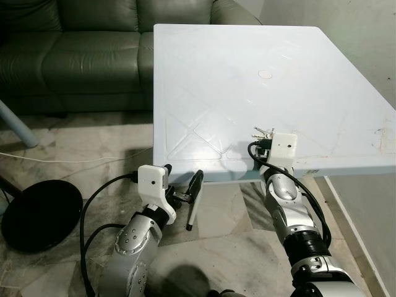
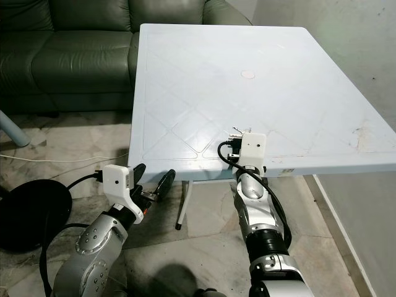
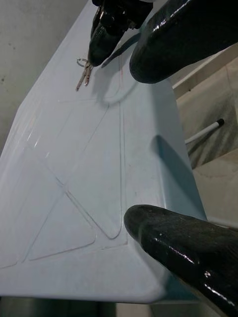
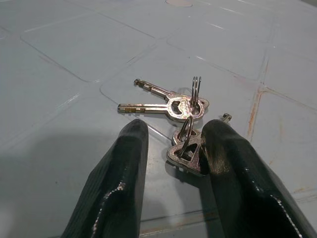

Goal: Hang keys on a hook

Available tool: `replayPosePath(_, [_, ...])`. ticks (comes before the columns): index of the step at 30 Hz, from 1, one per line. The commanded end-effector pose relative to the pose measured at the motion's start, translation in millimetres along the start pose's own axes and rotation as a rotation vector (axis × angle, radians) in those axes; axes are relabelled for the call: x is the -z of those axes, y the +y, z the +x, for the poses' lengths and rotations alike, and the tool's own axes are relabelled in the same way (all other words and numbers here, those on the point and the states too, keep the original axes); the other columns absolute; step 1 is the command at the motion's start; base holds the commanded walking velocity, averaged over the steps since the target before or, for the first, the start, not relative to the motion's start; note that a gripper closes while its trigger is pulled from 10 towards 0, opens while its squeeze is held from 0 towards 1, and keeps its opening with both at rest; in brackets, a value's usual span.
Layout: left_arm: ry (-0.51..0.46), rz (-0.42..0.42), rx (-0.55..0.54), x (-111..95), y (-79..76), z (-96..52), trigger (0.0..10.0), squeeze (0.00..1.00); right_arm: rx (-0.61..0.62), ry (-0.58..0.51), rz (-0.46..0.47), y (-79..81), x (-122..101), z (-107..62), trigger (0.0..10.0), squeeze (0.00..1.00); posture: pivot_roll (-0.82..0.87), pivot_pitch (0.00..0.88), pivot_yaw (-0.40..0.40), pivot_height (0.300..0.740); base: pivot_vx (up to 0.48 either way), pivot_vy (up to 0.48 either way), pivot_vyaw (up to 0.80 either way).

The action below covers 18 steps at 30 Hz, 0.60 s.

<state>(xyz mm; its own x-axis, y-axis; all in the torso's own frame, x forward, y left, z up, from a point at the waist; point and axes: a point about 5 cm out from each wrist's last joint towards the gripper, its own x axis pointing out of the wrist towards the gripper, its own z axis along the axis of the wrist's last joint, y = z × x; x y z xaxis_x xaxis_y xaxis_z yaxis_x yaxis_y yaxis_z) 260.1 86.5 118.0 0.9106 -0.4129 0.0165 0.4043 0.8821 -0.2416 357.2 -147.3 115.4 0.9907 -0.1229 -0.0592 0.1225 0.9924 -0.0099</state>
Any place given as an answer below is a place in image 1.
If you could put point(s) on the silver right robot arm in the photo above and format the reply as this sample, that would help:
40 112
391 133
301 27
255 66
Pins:
283 193

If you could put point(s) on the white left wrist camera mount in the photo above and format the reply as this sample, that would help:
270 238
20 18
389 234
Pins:
151 182

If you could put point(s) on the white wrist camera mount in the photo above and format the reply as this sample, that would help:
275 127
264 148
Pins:
151 182
284 148

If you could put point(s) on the blue-grey slanted pole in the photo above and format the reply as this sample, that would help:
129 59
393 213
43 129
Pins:
17 124

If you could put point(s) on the white plastic square table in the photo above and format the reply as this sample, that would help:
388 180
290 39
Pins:
247 99

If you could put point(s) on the silver bunch of keys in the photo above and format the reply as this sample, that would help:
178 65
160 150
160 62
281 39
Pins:
263 132

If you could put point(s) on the grey metal table leg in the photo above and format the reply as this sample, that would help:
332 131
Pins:
193 210

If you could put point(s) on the black round disc base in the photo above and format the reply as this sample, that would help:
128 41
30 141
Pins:
40 216

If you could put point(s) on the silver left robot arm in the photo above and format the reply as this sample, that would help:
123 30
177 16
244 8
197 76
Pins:
130 242

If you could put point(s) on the green leather sofa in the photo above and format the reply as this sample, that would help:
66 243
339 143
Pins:
86 59

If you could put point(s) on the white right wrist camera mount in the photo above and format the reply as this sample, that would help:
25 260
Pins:
284 148

